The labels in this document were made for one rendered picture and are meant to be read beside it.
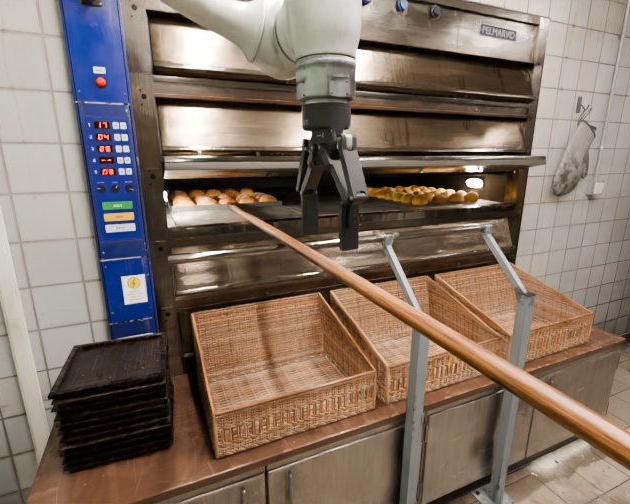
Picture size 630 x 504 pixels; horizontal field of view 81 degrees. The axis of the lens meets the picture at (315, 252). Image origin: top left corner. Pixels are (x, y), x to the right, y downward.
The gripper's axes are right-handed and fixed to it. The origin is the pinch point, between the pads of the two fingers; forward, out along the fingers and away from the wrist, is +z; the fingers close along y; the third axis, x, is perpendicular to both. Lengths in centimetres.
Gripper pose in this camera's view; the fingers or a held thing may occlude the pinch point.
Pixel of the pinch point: (327, 234)
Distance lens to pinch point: 61.5
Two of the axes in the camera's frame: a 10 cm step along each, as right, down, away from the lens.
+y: 4.4, 2.2, -8.7
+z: 0.2, 9.7, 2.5
